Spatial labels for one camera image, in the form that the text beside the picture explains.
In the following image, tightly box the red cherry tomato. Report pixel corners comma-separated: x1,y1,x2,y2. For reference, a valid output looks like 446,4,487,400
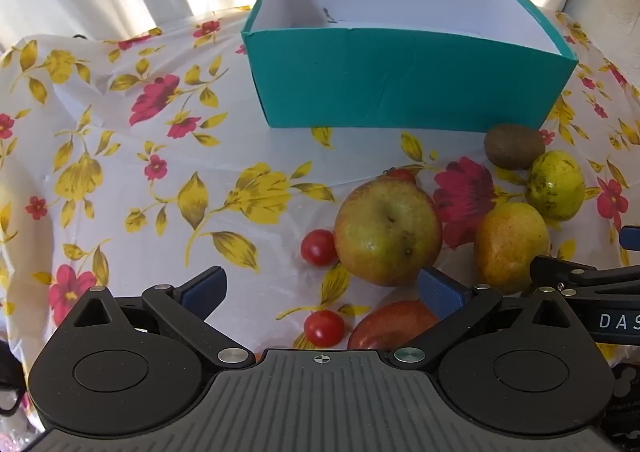
304,310,346,348
300,229,338,267

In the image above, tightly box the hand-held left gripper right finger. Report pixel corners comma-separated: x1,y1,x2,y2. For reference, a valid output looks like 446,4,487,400
387,267,583,368

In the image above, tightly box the brown kiwi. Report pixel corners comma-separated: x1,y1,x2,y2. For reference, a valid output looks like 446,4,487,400
484,123,547,169

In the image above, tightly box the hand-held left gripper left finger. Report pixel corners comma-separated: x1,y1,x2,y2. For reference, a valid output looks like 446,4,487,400
65,266,256,368

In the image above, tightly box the teal cardboard box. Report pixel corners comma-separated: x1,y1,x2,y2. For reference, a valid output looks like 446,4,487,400
241,0,580,130

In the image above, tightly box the green guava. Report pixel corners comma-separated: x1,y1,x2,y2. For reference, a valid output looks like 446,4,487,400
524,149,587,222

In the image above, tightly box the floral tablecloth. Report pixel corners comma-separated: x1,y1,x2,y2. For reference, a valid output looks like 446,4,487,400
0,5,640,452

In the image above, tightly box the large green-red apple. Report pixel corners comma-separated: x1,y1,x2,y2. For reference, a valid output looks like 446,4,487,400
333,179,444,288

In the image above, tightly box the yellow-orange mango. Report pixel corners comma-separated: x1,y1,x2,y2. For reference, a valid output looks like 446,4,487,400
474,202,551,295

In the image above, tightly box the black object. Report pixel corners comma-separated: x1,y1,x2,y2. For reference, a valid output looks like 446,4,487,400
0,327,26,415

